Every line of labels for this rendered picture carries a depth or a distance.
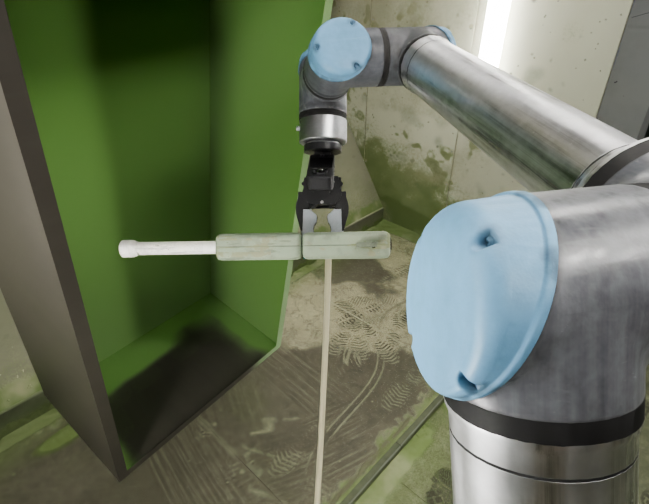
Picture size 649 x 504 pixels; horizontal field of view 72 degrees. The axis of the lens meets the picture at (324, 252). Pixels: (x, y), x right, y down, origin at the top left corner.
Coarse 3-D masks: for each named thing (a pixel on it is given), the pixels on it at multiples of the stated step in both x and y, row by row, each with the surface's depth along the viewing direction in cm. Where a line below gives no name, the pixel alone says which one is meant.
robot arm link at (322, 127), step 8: (304, 120) 82; (312, 120) 81; (320, 120) 80; (328, 120) 81; (336, 120) 81; (344, 120) 83; (296, 128) 85; (304, 128) 82; (312, 128) 81; (320, 128) 81; (328, 128) 81; (336, 128) 81; (344, 128) 83; (304, 136) 82; (312, 136) 81; (320, 136) 81; (328, 136) 81; (336, 136) 81; (344, 136) 83; (304, 144) 86; (344, 144) 86
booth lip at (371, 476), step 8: (440, 400) 185; (432, 408) 182; (424, 416) 179; (416, 424) 176; (408, 432) 172; (416, 432) 175; (400, 440) 170; (408, 440) 171; (392, 448) 167; (400, 448) 168; (384, 456) 164; (392, 456) 164; (376, 464) 161; (384, 464) 162; (368, 472) 159; (376, 472) 159; (368, 480) 156; (360, 488) 154; (352, 496) 151; (360, 496) 154
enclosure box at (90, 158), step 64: (0, 0) 46; (64, 0) 81; (128, 0) 90; (192, 0) 102; (256, 0) 97; (320, 0) 88; (0, 64) 48; (64, 64) 87; (128, 64) 97; (192, 64) 110; (256, 64) 105; (0, 128) 56; (64, 128) 93; (128, 128) 105; (192, 128) 120; (256, 128) 114; (0, 192) 67; (64, 192) 100; (128, 192) 114; (192, 192) 132; (256, 192) 125; (0, 256) 86; (64, 256) 67; (192, 256) 147; (64, 320) 77; (128, 320) 138; (192, 320) 155; (256, 320) 155; (64, 384) 101; (128, 384) 133; (192, 384) 136; (128, 448) 119
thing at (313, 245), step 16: (128, 240) 81; (224, 240) 79; (240, 240) 79; (256, 240) 79; (272, 240) 78; (288, 240) 78; (304, 240) 78; (320, 240) 78; (336, 240) 78; (352, 240) 78; (368, 240) 78; (384, 240) 77; (128, 256) 81; (224, 256) 79; (240, 256) 79; (256, 256) 79; (272, 256) 79; (288, 256) 78; (304, 256) 79; (320, 256) 78; (336, 256) 78; (352, 256) 78; (368, 256) 78; (384, 256) 78
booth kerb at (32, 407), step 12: (372, 216) 302; (348, 228) 286; (360, 228) 296; (300, 264) 263; (36, 396) 172; (12, 408) 167; (24, 408) 170; (36, 408) 174; (48, 408) 178; (0, 420) 165; (12, 420) 169; (24, 420) 172; (0, 432) 167
